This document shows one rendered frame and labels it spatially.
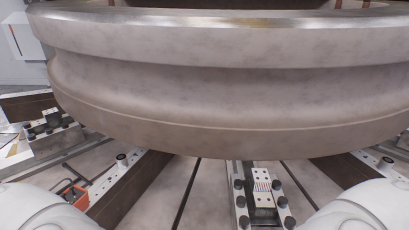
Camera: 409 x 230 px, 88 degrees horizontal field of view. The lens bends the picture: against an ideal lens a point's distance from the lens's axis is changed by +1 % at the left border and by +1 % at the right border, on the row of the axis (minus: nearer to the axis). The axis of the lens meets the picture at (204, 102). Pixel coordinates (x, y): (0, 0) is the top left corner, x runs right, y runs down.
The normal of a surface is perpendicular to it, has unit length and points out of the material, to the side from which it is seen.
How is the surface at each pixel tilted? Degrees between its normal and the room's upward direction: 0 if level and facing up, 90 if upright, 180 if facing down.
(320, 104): 72
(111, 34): 90
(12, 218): 15
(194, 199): 0
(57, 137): 90
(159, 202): 0
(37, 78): 90
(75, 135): 90
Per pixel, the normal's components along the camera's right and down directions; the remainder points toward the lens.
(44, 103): 0.37, 0.44
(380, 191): -0.09, -0.96
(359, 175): -0.93, 0.17
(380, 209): -0.14, -0.83
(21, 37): -0.01, 0.47
